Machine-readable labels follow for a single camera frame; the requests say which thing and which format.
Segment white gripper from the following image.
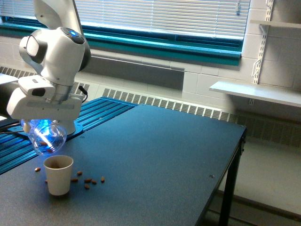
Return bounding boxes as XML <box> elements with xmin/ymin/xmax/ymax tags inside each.
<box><xmin>7</xmin><ymin>75</ymin><xmax>83</xmax><ymax>132</ymax></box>

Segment clear plastic cup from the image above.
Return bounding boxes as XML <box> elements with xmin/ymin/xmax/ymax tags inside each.
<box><xmin>25</xmin><ymin>119</ymin><xmax>67</xmax><ymax>155</ymax></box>

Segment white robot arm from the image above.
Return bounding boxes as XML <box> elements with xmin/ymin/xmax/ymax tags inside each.
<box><xmin>7</xmin><ymin>0</ymin><xmax>91</xmax><ymax>134</ymax></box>

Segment brown almonds in clear cup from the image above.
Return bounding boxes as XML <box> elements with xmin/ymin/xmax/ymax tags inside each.
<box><xmin>40</xmin><ymin>141</ymin><xmax>53</xmax><ymax>153</ymax></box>

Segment white paper cup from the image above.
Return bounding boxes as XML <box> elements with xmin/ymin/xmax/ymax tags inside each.
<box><xmin>44</xmin><ymin>155</ymin><xmax>73</xmax><ymax>196</ymax></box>

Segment white desk corner at left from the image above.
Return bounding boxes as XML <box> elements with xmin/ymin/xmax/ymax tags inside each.
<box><xmin>0</xmin><ymin>73</ymin><xmax>18</xmax><ymax>85</ymax></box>

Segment black table leg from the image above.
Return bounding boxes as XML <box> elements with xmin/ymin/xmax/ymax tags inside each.
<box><xmin>218</xmin><ymin>135</ymin><xmax>246</xmax><ymax>226</ymax></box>

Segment white window blinds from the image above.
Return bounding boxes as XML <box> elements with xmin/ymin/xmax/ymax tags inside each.
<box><xmin>0</xmin><ymin>0</ymin><xmax>250</xmax><ymax>45</ymax></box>

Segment baseboard radiator vent cover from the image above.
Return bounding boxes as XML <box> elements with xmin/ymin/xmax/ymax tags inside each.
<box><xmin>0</xmin><ymin>66</ymin><xmax>301</xmax><ymax>146</ymax></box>

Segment black cable at base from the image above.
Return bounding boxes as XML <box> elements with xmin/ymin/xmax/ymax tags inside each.
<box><xmin>0</xmin><ymin>122</ymin><xmax>24</xmax><ymax>135</ymax></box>

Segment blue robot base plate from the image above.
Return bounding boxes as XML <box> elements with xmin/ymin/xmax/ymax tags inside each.
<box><xmin>7</xmin><ymin>122</ymin><xmax>84</xmax><ymax>143</ymax></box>

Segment blue slotted aluminium rail bed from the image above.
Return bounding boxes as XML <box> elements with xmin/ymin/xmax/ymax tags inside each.
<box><xmin>0</xmin><ymin>97</ymin><xmax>137</xmax><ymax>174</ymax></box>

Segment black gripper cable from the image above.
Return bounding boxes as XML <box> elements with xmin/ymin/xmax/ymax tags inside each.
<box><xmin>78</xmin><ymin>85</ymin><xmax>88</xmax><ymax>103</ymax></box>

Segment white shelf bracket rail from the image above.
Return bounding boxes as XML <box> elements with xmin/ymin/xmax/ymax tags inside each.
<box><xmin>252</xmin><ymin>0</ymin><xmax>274</xmax><ymax>85</ymax></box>

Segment lower white wall shelf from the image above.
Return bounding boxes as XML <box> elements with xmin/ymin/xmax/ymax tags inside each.
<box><xmin>209</xmin><ymin>81</ymin><xmax>301</xmax><ymax>107</ymax></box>

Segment white wall shelf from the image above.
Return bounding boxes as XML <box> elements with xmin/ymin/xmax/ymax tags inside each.
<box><xmin>250</xmin><ymin>20</ymin><xmax>301</xmax><ymax>29</ymax></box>
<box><xmin>209</xmin><ymin>81</ymin><xmax>301</xmax><ymax>107</ymax></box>

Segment upper white wall shelf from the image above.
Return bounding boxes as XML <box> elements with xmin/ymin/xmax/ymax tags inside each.
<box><xmin>250</xmin><ymin>20</ymin><xmax>301</xmax><ymax>29</ymax></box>

